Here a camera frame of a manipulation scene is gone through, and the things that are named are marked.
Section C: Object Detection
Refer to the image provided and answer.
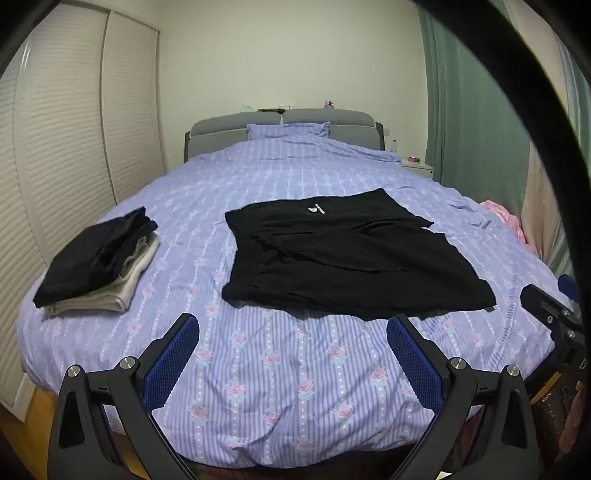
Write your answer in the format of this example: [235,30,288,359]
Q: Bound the white nightstand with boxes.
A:
[400,157,435,180]

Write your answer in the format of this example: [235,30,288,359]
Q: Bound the green curtain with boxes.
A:
[413,0,591,333]
[417,7,533,208]
[551,34,591,280]

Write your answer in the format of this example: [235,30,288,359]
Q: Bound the purple floral pillow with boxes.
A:
[246,121,332,141]

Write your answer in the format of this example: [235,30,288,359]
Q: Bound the folded black clothes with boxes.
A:
[33,208,159,308]

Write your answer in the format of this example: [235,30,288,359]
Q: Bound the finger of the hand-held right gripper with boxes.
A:
[520,283,573,329]

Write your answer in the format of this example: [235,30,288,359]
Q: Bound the black pants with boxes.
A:
[222,187,497,321]

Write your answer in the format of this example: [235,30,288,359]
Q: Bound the beige curtain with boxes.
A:
[503,0,570,260]

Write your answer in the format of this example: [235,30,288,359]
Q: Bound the white louvered wardrobe door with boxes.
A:
[100,11,168,205]
[0,4,116,422]

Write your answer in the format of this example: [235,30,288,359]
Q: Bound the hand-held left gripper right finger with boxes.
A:
[387,314,541,480]

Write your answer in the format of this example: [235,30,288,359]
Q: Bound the person's right hand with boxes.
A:
[561,381,591,457]

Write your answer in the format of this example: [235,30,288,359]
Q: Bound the grey padded headboard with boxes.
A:
[184,108,385,163]

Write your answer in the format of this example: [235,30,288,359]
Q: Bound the pink crumpled cloth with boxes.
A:
[480,199,536,254]

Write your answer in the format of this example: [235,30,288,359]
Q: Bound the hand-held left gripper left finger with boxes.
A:
[47,313,200,480]

